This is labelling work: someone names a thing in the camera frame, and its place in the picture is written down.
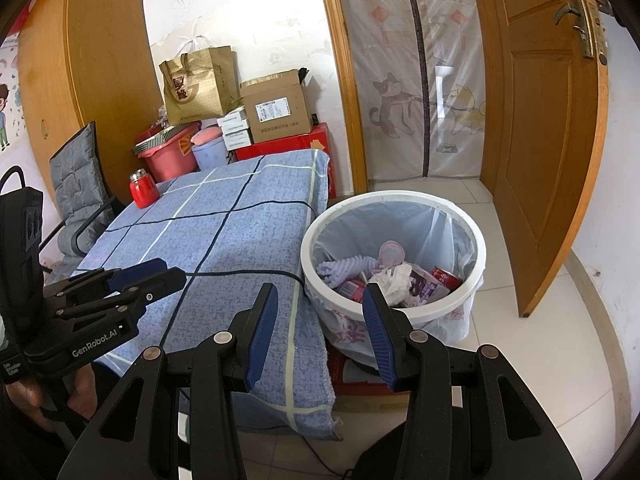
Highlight black chair frame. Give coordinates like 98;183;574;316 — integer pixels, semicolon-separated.
37;195;128;271

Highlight brown cardboard box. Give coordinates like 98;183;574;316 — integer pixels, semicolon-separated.
239;69;315;145

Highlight white foam net sleeve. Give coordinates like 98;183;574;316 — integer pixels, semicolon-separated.
315;255;378;288

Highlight grey cushioned chair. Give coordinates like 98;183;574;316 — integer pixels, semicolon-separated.
49;121;126;281

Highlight blue checked tablecloth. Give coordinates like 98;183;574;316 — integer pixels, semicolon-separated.
72;149;337;442

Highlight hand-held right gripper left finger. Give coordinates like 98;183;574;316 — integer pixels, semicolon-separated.
57;282;279;480

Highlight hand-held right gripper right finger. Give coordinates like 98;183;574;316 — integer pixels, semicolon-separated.
361;282;583;480

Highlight person's left hand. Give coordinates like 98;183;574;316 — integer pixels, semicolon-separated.
0;362;98;433

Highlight clear plastic bin liner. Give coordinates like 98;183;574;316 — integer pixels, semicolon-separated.
302;200;483;361

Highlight translucent printed door curtain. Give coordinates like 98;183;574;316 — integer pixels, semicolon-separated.
332;0;496;183

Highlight wooden door frame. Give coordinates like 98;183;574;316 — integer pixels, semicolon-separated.
315;0;371;196

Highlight black floor cable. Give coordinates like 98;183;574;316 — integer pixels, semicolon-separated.
300;440;361;480

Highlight plain wooden door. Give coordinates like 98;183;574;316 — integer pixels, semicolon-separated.
17;0;168;196

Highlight red thermos flask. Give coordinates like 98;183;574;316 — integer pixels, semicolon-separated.
129;170;161;209

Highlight gold paper gift bag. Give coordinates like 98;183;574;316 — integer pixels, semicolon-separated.
159;45;241;125

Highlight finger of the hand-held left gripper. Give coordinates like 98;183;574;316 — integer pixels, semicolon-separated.
42;258;168;301
52;267;187;321

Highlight striped tray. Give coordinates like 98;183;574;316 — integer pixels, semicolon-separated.
131;124;201;157

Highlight white rimmed trash bin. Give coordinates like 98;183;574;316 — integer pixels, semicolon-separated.
300;190;487;361

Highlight metal door handle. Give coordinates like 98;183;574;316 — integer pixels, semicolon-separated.
552;0;608;61

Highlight purple drink carton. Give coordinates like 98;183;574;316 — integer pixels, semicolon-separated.
407;265;441;303

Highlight red lidded jelly cup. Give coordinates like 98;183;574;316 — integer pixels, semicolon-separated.
377;241;408;268

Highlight light blue bucket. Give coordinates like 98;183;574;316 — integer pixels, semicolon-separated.
191;139;229;171

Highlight strawberry milk carton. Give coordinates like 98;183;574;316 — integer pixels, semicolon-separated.
337;277;368;301

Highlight panelled wooden door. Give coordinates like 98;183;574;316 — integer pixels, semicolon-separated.
467;0;611;318

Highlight red plastic bucket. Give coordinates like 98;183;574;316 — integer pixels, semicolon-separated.
137;125;201;183

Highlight pink cushion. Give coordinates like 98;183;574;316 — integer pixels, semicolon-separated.
190;127;223;148

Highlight crumpled white tissue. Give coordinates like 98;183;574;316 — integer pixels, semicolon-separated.
367;262;413;306

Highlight red flat box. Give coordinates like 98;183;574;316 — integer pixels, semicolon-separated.
234;122;337;200

